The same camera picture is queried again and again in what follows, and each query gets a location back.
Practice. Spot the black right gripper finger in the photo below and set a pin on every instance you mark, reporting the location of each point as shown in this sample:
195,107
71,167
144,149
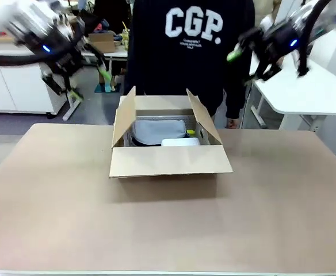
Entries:
267,70
242,43

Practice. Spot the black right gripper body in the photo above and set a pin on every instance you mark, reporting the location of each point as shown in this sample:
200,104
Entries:
280,40

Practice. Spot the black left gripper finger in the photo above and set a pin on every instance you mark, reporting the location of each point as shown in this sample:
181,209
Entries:
67,86
100,64

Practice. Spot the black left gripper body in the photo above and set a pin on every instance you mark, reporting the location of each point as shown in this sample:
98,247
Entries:
61,49

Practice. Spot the grey fabric pouch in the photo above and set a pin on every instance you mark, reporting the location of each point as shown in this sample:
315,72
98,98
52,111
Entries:
156,130

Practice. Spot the small yellow-green item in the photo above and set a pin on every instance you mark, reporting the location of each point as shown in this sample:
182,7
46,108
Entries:
191,132

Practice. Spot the white gift box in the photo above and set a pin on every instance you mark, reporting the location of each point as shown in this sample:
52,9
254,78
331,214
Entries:
180,142

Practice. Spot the brown cardboard shipping box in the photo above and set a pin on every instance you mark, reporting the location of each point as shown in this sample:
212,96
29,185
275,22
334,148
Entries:
168,161

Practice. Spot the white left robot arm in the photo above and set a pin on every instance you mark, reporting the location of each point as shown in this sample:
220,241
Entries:
1,17

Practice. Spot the small open cardboard box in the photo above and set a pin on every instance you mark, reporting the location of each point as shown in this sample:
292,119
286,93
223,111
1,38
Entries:
102,41

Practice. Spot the person's left hand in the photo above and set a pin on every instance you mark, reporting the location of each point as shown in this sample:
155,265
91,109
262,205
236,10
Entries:
233,123

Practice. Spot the white desk with metal legs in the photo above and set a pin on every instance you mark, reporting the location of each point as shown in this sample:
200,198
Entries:
73,106

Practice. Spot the yellow-green bottle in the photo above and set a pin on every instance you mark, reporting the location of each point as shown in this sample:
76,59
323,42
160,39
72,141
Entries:
125,38

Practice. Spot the white cabinet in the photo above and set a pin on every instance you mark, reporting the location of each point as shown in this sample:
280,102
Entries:
18,92

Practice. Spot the large white table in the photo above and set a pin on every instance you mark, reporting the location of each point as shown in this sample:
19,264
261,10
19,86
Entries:
314,95

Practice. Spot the person in navy sweatshirt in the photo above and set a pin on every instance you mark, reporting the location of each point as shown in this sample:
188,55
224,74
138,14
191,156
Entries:
191,57

